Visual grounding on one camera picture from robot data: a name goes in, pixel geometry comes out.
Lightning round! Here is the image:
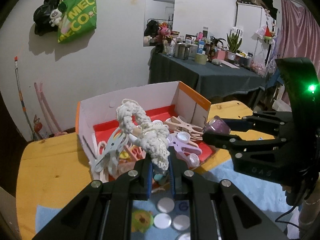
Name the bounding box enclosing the steel pot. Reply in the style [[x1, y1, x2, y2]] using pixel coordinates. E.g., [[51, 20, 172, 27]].
[[174, 43, 191, 60]]

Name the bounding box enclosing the cream crochet scrunchie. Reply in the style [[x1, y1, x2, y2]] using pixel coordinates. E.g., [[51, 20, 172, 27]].
[[116, 99, 170, 175]]

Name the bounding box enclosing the green bear figurine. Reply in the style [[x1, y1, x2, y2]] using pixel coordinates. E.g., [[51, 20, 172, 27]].
[[131, 210, 154, 233]]

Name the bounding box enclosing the beige large clothes peg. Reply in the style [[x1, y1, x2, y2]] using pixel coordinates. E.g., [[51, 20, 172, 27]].
[[164, 116, 203, 141]]

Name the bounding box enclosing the pink plush toy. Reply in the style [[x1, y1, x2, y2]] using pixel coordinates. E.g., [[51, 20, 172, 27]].
[[156, 22, 171, 43]]

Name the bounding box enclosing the blue fluffy towel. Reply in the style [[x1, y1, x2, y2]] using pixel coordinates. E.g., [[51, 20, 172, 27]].
[[35, 158, 301, 240]]

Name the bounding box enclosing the dark green clothed table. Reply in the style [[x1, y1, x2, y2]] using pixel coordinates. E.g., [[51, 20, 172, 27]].
[[149, 54, 266, 99]]

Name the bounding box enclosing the orange cardboard box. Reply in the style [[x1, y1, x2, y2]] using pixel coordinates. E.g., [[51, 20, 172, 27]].
[[75, 81, 215, 183]]

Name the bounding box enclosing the potted snake plant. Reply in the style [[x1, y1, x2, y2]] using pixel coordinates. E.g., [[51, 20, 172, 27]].
[[227, 29, 242, 61]]

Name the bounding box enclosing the large white printed lid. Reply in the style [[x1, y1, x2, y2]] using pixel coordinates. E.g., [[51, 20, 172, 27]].
[[177, 232, 191, 240]]

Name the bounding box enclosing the pink curtain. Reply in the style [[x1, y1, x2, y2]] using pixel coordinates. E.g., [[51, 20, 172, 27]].
[[279, 0, 320, 72]]

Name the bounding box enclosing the grey large clothes peg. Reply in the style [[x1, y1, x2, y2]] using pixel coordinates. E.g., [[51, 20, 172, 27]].
[[91, 127, 128, 178]]

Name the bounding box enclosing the green Meco shopping bag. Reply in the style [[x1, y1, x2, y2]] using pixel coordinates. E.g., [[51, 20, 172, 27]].
[[57, 0, 97, 43]]

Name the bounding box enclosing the tape roll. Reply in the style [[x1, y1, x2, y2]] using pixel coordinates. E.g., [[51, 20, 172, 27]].
[[194, 53, 208, 65]]

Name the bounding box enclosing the orange handled broom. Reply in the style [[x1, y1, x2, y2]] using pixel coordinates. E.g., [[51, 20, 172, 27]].
[[14, 56, 37, 141]]

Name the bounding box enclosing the black bag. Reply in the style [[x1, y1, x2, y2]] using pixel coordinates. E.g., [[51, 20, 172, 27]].
[[33, 0, 60, 36]]

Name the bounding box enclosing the blue lid with G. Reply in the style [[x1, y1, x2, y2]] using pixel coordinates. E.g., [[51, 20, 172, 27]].
[[178, 201, 189, 212]]

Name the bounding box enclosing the white bottle cap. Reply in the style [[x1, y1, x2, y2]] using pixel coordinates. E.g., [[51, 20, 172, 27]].
[[153, 213, 172, 230], [172, 215, 190, 231], [157, 197, 175, 213]]

